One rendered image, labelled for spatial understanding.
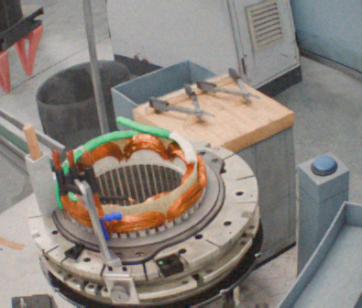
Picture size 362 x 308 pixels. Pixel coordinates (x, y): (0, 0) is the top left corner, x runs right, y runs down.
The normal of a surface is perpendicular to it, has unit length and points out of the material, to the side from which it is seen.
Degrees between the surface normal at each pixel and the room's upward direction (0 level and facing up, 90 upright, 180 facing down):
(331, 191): 90
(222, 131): 0
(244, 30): 90
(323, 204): 90
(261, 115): 0
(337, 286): 0
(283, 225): 90
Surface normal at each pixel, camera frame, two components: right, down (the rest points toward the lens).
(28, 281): -0.14, -0.85
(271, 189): 0.52, 0.37
